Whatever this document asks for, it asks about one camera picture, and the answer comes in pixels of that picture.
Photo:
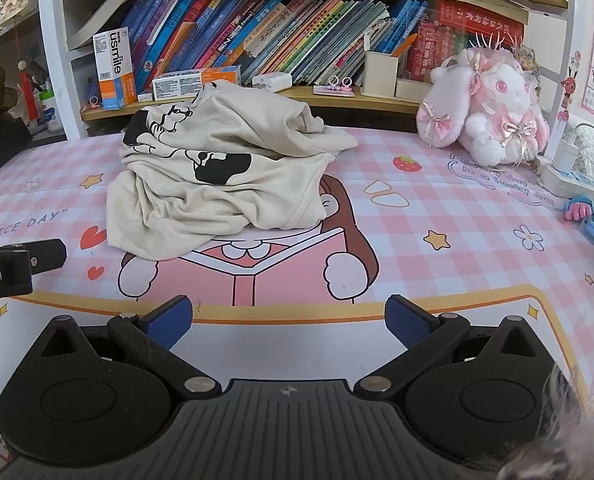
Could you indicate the white plug adapter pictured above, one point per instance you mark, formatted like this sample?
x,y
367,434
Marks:
x,y
568,152

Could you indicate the pink checked desk mat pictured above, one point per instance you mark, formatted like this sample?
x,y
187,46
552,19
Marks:
x,y
427,270

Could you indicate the row of colourful books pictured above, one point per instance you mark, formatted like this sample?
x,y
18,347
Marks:
x,y
287,30

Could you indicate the low cream box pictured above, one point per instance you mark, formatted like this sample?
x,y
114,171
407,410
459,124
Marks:
x,y
412,90

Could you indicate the grey fuzzy sleeve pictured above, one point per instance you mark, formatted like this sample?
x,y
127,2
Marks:
x,y
567,435

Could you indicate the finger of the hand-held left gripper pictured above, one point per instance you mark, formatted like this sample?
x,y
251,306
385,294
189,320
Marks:
x,y
47,255

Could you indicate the stack of red books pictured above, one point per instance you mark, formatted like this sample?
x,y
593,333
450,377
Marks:
x,y
472,25

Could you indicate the red hanging tassel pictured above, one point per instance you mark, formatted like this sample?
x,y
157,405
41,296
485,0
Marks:
x,y
26,85

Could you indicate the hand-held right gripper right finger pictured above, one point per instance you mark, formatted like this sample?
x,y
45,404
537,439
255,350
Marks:
x,y
407,321

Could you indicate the pink white plush bunny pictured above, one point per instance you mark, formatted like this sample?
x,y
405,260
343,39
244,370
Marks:
x,y
497,110

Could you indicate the deer wall sticker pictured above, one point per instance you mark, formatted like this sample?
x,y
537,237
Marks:
x,y
569,85

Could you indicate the white charger block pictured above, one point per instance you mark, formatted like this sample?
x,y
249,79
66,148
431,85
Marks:
x,y
272,82

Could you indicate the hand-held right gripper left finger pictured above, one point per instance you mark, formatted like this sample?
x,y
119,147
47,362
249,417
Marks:
x,y
169,319

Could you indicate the pink hand blue pen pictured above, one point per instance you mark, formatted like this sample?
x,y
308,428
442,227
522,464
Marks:
x,y
577,209

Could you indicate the white bottle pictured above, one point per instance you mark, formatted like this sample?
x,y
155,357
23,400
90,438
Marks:
x,y
50,112

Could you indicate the cream pen holder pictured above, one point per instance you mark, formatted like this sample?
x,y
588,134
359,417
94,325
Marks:
x,y
379,75

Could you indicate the flat white orange box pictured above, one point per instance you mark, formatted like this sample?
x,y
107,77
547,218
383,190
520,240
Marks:
x,y
192,82

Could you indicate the tall white orange box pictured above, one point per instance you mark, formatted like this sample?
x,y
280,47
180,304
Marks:
x,y
114,67

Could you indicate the cream printed t-shirt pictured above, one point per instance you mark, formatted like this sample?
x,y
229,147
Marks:
x,y
257,195

